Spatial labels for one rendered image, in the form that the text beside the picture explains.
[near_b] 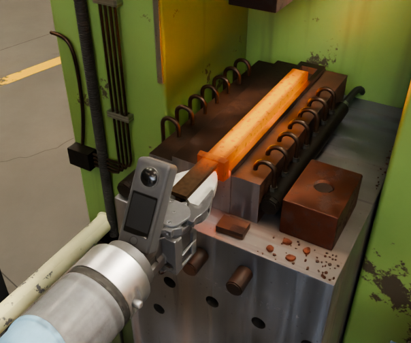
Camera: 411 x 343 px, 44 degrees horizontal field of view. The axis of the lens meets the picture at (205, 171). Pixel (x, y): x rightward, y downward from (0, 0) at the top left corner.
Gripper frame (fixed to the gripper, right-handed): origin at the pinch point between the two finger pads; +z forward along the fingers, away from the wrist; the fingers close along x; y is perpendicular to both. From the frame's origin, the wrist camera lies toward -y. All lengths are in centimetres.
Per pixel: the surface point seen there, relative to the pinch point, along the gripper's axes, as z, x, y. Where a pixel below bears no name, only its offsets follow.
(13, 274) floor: 25, -98, 101
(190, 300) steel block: -3.1, -1.2, 26.5
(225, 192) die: 3.0, 1.9, 5.3
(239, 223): 0.5, 5.7, 8.1
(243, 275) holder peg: -5.0, 9.3, 12.6
